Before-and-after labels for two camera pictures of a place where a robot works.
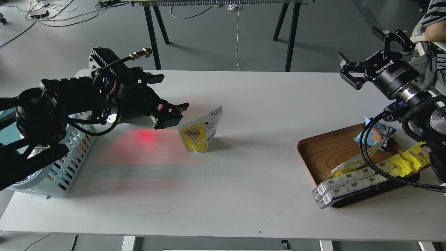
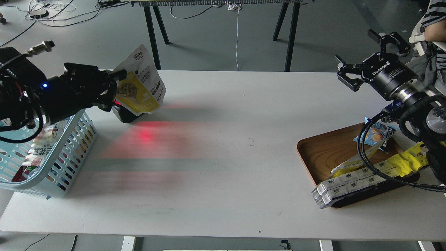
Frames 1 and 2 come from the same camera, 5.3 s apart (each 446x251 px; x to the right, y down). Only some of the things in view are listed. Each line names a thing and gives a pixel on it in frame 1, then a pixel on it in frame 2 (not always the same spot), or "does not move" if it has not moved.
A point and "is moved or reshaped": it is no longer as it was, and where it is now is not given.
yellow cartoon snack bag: [415, 158] does not move
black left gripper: [137, 100] -> [81, 86]
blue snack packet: [376, 133] does not move
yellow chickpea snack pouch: [197, 136] is moved or reshaped
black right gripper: [386, 71] does not move
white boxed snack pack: [322, 196] does not move
